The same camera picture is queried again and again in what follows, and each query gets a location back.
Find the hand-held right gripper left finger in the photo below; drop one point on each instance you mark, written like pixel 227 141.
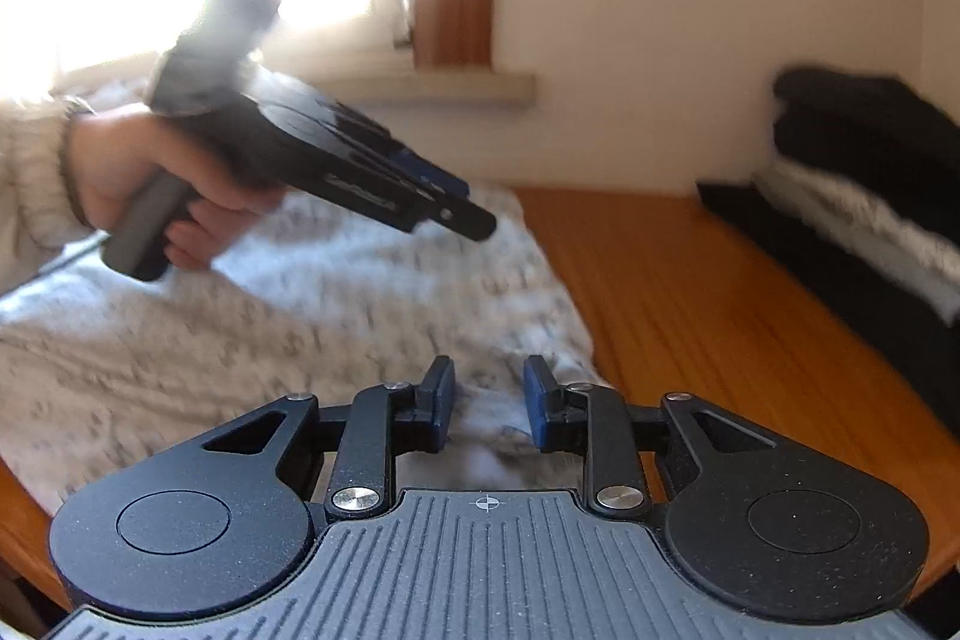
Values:
pixel 442 400

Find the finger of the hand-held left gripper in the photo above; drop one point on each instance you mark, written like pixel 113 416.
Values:
pixel 457 220
pixel 435 175

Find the person's left forearm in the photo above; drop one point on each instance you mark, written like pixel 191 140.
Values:
pixel 34 183

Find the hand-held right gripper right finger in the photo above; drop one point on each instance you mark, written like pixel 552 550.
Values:
pixel 538 407

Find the white checker-print pajama pants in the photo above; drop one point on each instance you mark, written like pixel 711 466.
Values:
pixel 300 325

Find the light patterned folded garment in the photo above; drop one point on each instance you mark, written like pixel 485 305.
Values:
pixel 862 212

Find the beige windowsill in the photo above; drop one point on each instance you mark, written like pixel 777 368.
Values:
pixel 375 81

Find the black folded garment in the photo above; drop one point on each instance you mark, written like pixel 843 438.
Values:
pixel 840 287

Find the black folded sweater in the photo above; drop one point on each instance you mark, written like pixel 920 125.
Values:
pixel 870 130

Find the person's left hand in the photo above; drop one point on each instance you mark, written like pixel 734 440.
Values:
pixel 142 175

